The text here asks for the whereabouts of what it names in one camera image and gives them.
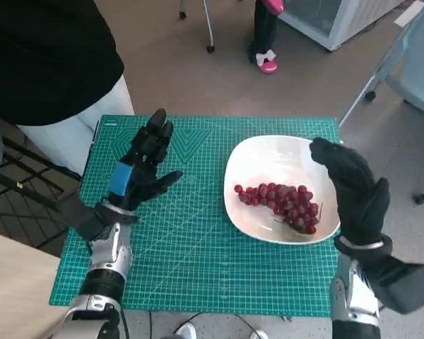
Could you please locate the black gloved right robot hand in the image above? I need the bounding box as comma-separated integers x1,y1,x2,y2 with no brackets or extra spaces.
309,136,391,246

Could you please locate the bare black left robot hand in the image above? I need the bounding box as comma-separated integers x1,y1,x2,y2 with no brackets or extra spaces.
107,107,184,213

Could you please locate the red toy grape bunch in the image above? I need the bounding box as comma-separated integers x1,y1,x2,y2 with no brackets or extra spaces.
233,182,324,237

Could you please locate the white plate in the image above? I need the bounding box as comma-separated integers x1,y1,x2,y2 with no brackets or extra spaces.
223,134,342,246

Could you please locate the green cutting mat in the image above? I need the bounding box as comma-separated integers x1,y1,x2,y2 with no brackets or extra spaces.
48,113,341,318

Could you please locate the blue-grey mesh chair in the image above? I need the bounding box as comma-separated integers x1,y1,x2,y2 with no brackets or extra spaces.
338,0,424,205

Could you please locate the light wooden desk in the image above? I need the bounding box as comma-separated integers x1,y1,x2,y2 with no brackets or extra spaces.
0,229,72,339

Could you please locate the white metal cabinet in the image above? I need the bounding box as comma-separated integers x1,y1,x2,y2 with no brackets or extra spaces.
278,0,408,52

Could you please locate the white paper tag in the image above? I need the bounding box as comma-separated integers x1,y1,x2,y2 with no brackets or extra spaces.
394,3,424,28

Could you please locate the pink object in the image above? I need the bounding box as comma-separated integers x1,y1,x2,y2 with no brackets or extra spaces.
263,0,285,16

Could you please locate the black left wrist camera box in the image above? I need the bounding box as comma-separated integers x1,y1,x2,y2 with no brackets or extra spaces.
61,196,110,242

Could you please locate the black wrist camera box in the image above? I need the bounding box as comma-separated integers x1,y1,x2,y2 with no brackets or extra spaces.
61,196,110,242
363,252,424,316

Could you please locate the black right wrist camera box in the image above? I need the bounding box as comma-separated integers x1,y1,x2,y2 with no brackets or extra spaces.
363,252,424,316

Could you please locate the black metal frame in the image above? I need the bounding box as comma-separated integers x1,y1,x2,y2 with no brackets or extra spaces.
0,136,82,220

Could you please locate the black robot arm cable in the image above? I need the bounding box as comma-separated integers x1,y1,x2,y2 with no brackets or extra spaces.
119,306,131,339

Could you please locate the black floor cable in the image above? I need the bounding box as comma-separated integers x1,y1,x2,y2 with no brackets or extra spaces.
146,311,255,339

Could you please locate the metal frame with castors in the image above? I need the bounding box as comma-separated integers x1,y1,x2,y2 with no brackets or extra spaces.
178,0,216,54

